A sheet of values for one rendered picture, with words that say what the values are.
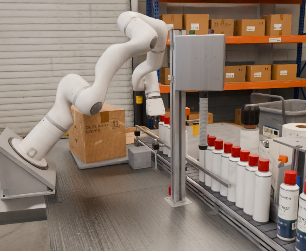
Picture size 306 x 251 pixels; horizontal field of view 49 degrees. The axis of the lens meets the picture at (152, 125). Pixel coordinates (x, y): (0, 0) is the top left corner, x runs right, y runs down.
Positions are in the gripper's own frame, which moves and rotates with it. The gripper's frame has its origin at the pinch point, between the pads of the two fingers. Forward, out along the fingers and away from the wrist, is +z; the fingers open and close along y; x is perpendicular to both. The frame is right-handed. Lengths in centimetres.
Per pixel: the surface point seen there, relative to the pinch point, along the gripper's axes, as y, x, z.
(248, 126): 25, -49, 11
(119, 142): -23.3, 1.3, 7.1
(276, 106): 213, 149, -24
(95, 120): -35.8, -5.4, -5.3
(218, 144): -2, -66, 18
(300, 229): -3, -103, 45
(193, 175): -2, -41, 29
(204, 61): -10, -80, -11
